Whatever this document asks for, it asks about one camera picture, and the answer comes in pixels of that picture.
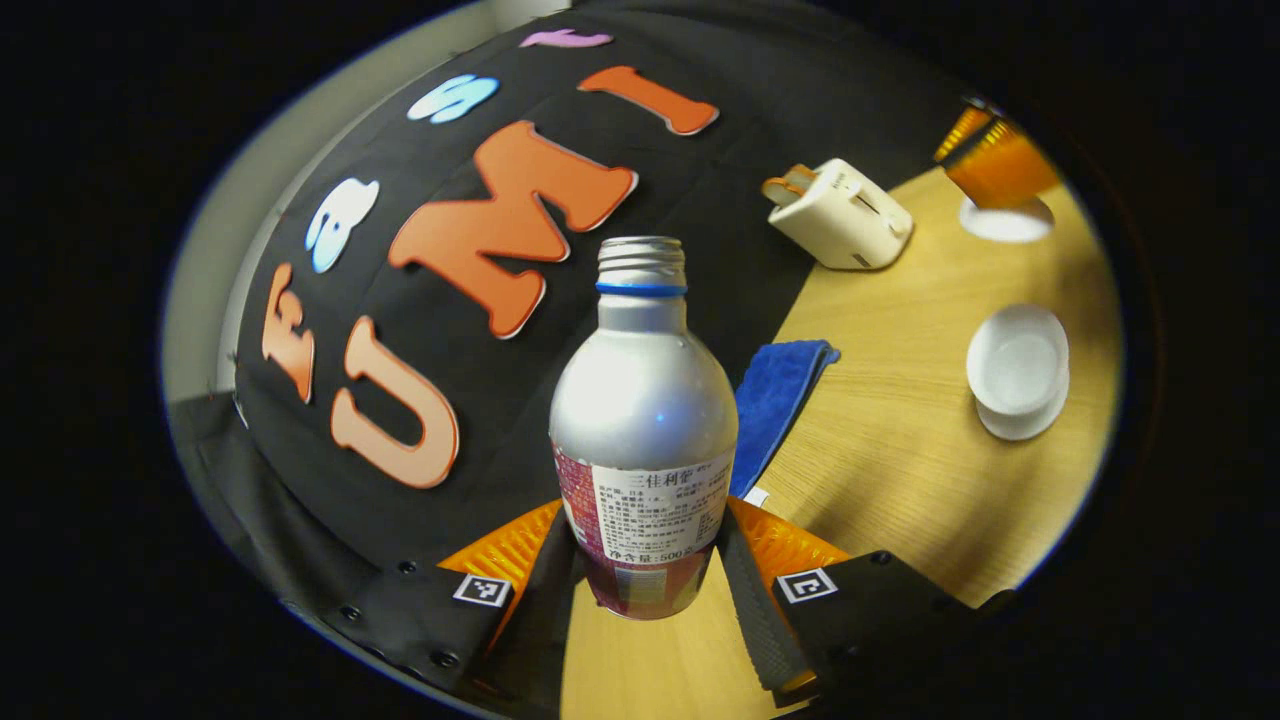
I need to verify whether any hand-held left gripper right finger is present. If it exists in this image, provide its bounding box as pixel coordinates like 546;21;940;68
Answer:
715;497;1016;706

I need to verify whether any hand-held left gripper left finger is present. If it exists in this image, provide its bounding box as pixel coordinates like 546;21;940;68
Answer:
335;498;586;716

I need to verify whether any white teacup lid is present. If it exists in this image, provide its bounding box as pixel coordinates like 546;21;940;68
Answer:
958;195;1055;244

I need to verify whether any white teacup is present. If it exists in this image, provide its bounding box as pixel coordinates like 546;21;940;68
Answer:
966;304;1070;417

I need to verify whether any silver water bottle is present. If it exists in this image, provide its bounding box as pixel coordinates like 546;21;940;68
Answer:
549;236;739;621

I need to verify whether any white toaster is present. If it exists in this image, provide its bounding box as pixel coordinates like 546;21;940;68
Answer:
765;158;914;271

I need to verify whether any black backdrop cloth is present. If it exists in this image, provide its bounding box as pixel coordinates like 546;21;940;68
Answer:
165;0;1001;641

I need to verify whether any blue towel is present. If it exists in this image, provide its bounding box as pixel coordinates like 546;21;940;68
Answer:
728;340;841;506

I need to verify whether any white saucer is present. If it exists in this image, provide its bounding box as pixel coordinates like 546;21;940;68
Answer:
975;370;1071;442

